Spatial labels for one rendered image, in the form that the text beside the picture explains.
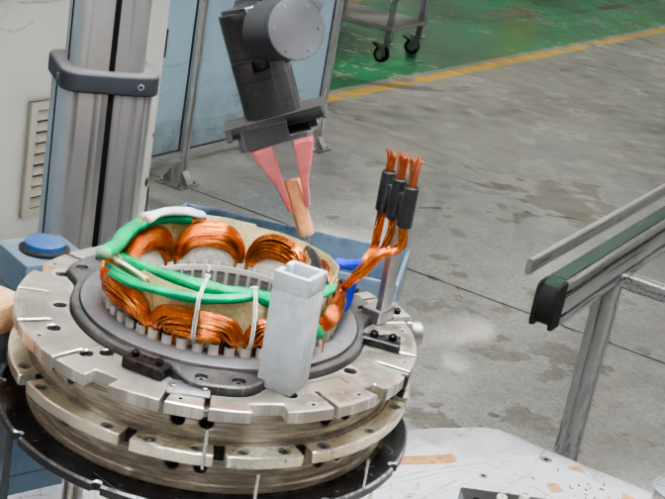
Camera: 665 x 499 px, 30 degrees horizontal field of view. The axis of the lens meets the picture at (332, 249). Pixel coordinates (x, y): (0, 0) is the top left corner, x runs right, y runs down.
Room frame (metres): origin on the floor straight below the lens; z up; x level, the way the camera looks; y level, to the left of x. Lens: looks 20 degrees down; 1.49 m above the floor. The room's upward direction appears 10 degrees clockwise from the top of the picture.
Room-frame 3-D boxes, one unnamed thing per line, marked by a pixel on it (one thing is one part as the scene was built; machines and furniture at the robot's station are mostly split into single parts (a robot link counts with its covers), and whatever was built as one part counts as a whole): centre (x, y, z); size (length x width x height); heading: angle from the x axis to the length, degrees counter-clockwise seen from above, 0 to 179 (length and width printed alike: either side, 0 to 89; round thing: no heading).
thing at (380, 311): (0.96, -0.05, 1.15); 0.03 x 0.02 x 0.12; 150
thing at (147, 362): (0.79, 0.11, 1.10); 0.03 x 0.01 x 0.01; 68
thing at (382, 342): (0.91, -0.05, 1.10); 0.03 x 0.02 x 0.01; 88
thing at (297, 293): (0.81, 0.02, 1.14); 0.03 x 0.03 x 0.09; 68
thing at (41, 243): (1.13, 0.28, 1.04); 0.04 x 0.04 x 0.01
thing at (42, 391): (0.79, 0.16, 1.05); 0.09 x 0.04 x 0.01; 68
